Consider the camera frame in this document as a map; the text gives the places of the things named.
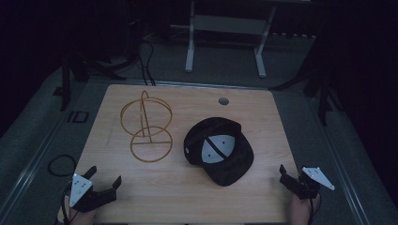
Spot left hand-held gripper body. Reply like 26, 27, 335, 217
68, 172, 118, 214

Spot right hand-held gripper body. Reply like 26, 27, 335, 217
290, 166, 336, 201

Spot black baseball cap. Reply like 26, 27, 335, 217
183, 116, 255, 188

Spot gold wire hat stand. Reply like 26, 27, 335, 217
119, 90, 174, 164

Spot person's left hand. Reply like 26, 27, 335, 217
57, 204, 99, 225

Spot person's right hand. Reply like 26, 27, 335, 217
288, 192, 322, 225

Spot black floor socket box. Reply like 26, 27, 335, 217
67, 110, 90, 125

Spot black tripod stand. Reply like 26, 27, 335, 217
268, 40, 345, 128
59, 46, 142, 113

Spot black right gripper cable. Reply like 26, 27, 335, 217
307, 193, 323, 225

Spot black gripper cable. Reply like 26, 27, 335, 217
307, 193, 323, 225
60, 183, 73, 225

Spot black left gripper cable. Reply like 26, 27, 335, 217
60, 183, 73, 225

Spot black cable loop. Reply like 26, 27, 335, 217
47, 154, 78, 178

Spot black floor cables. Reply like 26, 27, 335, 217
136, 37, 157, 87

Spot white metal desk frame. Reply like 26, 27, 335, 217
170, 0, 314, 79

